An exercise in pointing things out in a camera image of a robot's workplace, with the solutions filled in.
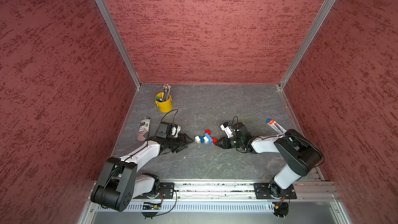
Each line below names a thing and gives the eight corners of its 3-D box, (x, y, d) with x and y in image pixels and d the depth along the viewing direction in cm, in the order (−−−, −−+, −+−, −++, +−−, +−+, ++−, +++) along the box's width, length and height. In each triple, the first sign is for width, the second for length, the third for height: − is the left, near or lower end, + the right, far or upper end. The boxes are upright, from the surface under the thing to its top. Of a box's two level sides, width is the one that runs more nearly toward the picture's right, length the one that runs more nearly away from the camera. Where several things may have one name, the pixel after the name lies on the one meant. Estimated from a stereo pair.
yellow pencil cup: (158, 112, 106) (154, 101, 96) (160, 103, 111) (156, 92, 102) (171, 112, 106) (168, 101, 96) (173, 103, 112) (170, 92, 102)
